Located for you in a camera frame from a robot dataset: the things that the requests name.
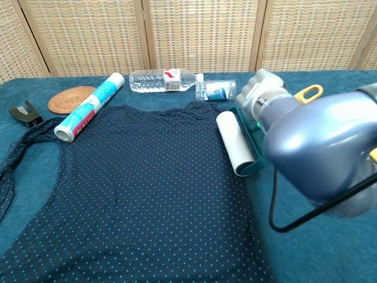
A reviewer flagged small clear blue-label bottle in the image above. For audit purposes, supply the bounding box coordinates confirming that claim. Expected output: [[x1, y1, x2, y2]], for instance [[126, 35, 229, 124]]
[[194, 80, 237, 101]]

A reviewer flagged navy polka dot shirt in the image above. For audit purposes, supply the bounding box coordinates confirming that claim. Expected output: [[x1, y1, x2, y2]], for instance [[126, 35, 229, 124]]
[[0, 101, 276, 283]]

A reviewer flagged woven bamboo folding screen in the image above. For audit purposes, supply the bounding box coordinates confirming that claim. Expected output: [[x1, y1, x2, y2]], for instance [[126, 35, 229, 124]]
[[0, 0, 377, 85]]

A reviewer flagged teal white lint roller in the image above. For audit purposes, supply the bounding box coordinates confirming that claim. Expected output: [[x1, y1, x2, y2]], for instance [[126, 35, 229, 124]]
[[216, 84, 324, 177]]

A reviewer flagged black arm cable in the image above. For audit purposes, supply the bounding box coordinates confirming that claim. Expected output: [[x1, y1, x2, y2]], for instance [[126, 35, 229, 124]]
[[268, 167, 377, 233]]

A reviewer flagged plastic wrap roll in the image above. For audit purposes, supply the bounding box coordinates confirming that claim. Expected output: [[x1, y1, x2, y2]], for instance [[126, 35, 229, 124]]
[[54, 72, 125, 143]]

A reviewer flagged teal table cloth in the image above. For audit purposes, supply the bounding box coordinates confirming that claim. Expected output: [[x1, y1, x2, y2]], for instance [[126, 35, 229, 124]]
[[0, 69, 377, 283]]

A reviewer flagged large clear water bottle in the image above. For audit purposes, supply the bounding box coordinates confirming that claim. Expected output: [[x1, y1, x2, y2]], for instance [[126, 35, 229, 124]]
[[128, 68, 204, 93]]

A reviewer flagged black clip tool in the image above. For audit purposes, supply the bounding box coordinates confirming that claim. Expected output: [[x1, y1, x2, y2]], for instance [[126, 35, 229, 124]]
[[8, 100, 45, 130]]

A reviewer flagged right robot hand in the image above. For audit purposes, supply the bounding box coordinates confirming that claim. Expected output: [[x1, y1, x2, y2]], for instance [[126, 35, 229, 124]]
[[234, 68, 287, 121]]

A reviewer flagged round woven rattan coaster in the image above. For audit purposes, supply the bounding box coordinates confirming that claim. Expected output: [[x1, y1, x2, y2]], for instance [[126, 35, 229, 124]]
[[47, 85, 97, 115]]

